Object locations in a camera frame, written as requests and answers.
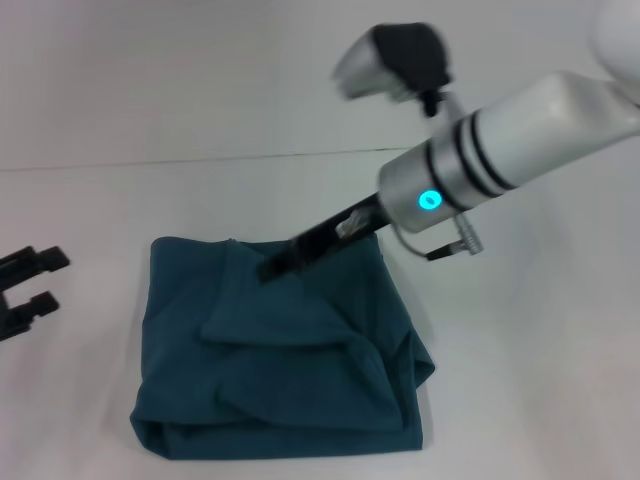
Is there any teal t-shirt with FREE print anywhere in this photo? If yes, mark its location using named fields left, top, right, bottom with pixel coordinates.
left=128, top=235, right=436, bottom=445

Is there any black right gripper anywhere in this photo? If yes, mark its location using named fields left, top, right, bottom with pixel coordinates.
left=257, top=192, right=391, bottom=282

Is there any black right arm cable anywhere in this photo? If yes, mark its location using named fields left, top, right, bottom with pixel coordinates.
left=394, top=214, right=482, bottom=264

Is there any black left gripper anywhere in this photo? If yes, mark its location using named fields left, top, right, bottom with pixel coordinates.
left=0, top=244, right=71, bottom=344

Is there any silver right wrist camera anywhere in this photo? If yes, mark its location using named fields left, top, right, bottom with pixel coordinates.
left=330, top=22, right=454, bottom=117

